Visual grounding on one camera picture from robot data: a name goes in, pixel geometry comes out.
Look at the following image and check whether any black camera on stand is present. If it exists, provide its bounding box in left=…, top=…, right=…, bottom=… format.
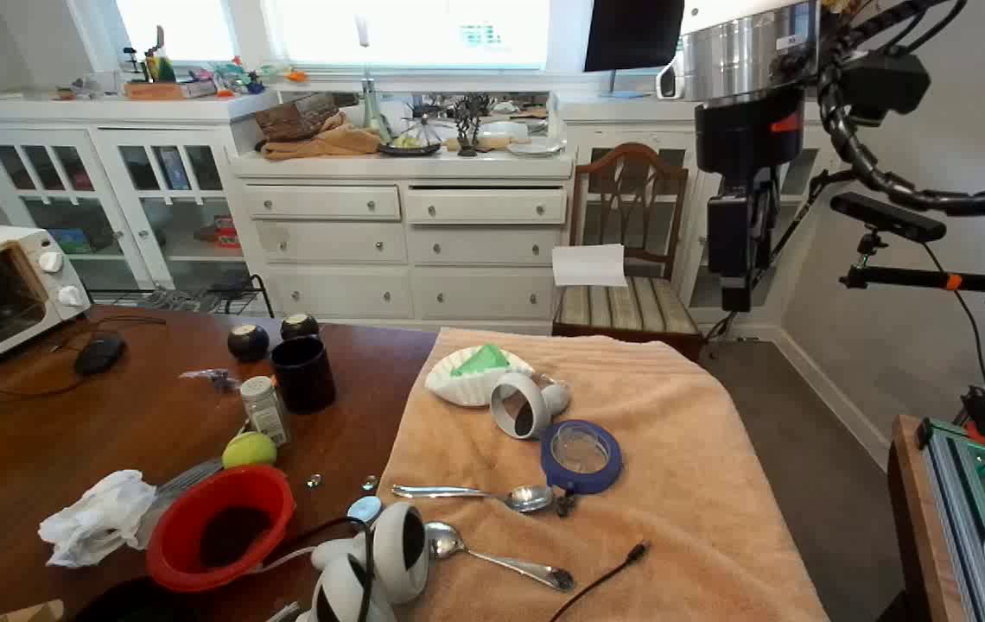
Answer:
left=829, top=193, right=985, bottom=296

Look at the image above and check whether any black round jar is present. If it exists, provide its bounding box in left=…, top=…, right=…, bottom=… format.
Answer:
left=228, top=326, right=270, bottom=363

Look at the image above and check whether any beige towel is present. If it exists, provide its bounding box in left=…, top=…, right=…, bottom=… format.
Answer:
left=379, top=330, right=826, bottom=622

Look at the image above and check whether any white crumpled cloth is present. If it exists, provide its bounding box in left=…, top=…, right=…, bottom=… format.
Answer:
left=37, top=470, right=156, bottom=570

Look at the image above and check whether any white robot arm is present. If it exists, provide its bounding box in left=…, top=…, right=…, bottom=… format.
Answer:
left=656, top=0, right=985, bottom=311

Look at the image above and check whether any wooden chair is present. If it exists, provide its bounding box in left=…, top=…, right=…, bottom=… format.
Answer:
left=552, top=143, right=704, bottom=358

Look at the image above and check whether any green tennis ball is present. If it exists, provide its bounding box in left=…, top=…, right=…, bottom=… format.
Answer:
left=220, top=432, right=278, bottom=470

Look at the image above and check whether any white glass door cabinet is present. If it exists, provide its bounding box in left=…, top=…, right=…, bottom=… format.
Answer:
left=0, top=96, right=265, bottom=299

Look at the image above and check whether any red bowl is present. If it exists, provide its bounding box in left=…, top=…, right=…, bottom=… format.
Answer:
left=145, top=465, right=296, bottom=594

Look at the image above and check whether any black monitor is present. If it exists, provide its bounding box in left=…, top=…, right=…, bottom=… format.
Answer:
left=583, top=0, right=686, bottom=73

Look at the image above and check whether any blue tape roll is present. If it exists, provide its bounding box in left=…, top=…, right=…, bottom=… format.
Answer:
left=541, top=422, right=622, bottom=495

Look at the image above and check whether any small spice jar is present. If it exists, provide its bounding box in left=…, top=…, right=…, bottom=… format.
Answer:
left=239, top=378, right=288, bottom=447

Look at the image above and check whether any white dresser cabinet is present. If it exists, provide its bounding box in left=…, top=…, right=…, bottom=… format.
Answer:
left=232, top=152, right=569, bottom=330

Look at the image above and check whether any black mug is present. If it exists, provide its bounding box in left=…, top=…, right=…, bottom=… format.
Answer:
left=273, top=335, right=336, bottom=416

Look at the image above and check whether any black computer mouse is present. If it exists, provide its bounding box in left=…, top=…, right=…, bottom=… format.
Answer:
left=73, top=330, right=127, bottom=378

